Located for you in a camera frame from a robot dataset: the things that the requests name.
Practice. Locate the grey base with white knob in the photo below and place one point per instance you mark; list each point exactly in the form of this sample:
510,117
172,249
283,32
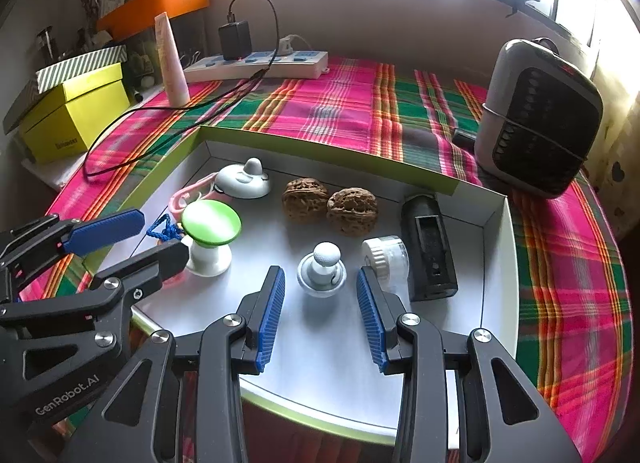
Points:
322,273

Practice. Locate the black rectangular device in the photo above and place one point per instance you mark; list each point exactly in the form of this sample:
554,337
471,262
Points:
430,253

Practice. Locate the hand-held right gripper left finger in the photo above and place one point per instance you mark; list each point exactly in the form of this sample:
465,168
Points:
270,323

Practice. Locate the white plug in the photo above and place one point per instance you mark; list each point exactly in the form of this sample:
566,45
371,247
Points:
286,45

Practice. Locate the white power strip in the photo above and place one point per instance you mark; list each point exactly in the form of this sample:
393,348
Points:
300,65

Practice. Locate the yellow cardboard box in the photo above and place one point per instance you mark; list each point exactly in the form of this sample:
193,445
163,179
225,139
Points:
75,118

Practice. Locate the green and white cardboard box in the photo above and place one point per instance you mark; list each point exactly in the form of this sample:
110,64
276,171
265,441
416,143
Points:
450,368

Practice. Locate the cream cosmetic tube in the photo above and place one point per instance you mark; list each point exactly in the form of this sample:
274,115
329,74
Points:
172,68

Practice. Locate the orange tray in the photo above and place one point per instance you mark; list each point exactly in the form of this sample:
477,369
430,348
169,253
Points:
160,3

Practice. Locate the grey panda face toy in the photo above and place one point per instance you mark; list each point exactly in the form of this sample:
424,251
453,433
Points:
245,183

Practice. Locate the striped cardboard box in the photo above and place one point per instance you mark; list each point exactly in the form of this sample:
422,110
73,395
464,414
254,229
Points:
80,65

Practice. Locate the grey and black space heater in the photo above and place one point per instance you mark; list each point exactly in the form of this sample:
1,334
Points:
530,118

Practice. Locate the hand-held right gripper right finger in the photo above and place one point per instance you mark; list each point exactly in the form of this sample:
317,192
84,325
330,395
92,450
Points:
370,323

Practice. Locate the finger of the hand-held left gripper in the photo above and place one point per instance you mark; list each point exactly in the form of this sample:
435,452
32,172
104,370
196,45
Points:
150,268
105,230

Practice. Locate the green mushroom shaped toy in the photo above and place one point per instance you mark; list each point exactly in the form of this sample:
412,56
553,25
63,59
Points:
210,223

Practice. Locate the white board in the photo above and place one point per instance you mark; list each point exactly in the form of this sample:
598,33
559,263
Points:
55,170

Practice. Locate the brown walnut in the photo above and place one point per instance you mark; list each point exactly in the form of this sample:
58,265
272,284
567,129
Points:
352,210
305,198

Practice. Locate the plaid tablecloth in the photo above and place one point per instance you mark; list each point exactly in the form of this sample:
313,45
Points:
560,268

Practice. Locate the pink and white carabiner clip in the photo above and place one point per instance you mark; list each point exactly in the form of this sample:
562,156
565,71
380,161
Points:
199,183

